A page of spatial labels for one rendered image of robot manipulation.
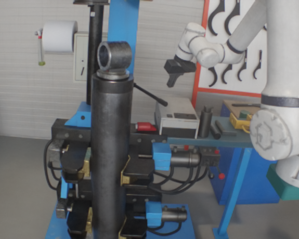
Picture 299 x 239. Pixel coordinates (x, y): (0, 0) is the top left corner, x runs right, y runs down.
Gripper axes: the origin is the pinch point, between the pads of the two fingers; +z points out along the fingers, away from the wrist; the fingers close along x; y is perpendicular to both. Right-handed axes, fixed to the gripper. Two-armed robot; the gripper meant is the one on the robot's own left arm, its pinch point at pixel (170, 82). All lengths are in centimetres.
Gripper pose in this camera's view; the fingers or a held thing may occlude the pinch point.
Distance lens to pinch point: 144.2
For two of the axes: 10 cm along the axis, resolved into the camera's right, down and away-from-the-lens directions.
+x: -8.5, 1.4, -5.0
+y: -4.3, -7.4, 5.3
